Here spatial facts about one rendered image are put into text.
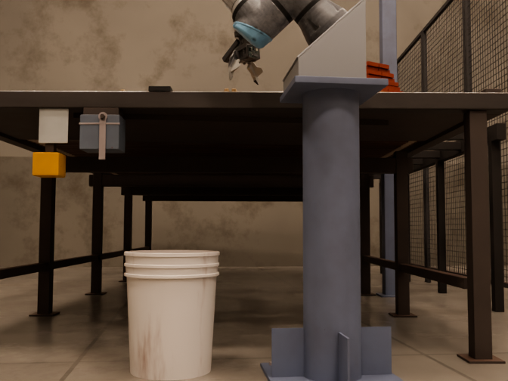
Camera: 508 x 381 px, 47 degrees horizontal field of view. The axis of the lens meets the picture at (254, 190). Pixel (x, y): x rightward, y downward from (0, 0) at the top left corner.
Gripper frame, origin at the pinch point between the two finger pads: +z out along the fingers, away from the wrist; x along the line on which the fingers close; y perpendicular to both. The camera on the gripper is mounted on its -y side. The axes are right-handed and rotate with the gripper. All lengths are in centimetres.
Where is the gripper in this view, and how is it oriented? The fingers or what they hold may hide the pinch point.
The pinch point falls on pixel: (243, 83)
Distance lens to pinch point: 238.9
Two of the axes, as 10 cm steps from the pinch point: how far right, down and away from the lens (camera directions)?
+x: 7.3, 0.0, 6.8
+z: 0.7, 9.9, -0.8
